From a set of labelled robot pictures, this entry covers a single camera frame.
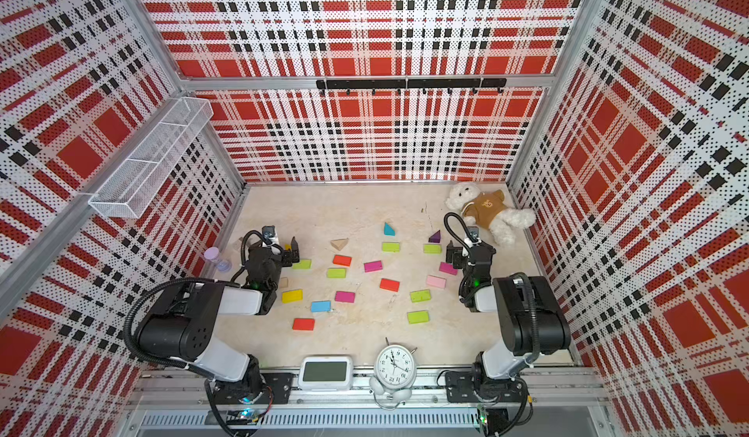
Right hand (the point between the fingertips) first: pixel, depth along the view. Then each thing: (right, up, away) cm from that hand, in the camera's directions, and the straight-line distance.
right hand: (470, 241), depth 95 cm
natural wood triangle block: (-45, -2, +6) cm, 45 cm away
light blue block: (-48, -20, -6) cm, 52 cm away
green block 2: (-45, -11, +1) cm, 46 cm away
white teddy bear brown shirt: (+9, +10, +7) cm, 15 cm away
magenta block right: (-8, -8, -2) cm, 12 cm away
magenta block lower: (-41, -17, -4) cm, 45 cm away
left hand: (-62, +1, -1) cm, 62 cm away
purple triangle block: (-10, +1, +7) cm, 12 cm away
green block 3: (-17, -16, -6) cm, 24 cm away
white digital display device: (-45, -32, -21) cm, 59 cm away
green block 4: (-17, -22, -8) cm, 29 cm away
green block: (-26, -3, +7) cm, 28 cm away
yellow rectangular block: (-57, -17, -5) cm, 59 cm away
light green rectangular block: (-56, -8, +1) cm, 56 cm away
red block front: (-53, -24, -8) cm, 59 cm away
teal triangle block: (-27, +3, +10) cm, 29 cm away
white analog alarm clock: (-25, -31, -21) cm, 45 cm away
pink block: (-11, -13, -1) cm, 17 cm away
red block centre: (-27, -14, -2) cm, 30 cm away
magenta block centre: (-32, -9, +1) cm, 33 cm away
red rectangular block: (-43, -7, +5) cm, 44 cm away
